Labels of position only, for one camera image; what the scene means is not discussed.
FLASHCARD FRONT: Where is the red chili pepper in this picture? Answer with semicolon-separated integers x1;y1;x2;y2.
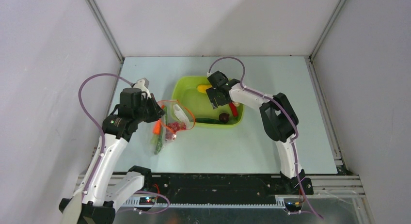
228;102;238;118

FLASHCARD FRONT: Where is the orange carrot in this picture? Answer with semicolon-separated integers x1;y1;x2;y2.
153;117;162;135

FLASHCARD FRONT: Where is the clear zip bag orange zipper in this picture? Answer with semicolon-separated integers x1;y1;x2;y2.
151;100;196;155

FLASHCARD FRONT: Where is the red grape bunch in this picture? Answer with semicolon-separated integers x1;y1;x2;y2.
165;122;187;141

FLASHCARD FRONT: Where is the long green cucumber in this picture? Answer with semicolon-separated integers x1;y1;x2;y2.
152;105;168;155

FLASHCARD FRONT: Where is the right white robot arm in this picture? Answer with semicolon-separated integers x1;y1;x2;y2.
206;71;302;194

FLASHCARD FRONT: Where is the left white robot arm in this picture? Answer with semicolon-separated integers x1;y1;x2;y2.
59;88;164;224

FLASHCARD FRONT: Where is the yellow corn cob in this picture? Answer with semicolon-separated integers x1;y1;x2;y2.
196;84;212;94

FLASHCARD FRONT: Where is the dark red small fruit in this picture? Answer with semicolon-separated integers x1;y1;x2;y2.
219;113;230;123

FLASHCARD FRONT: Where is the short dark green cucumber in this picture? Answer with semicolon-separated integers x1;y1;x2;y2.
195;118;225;125

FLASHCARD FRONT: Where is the lime green plastic basin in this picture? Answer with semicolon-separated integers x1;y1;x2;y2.
172;76;244;128

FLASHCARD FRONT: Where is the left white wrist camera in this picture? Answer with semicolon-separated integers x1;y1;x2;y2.
132;78;152;98

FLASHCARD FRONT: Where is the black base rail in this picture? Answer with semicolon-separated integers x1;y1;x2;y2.
142;173;314;205

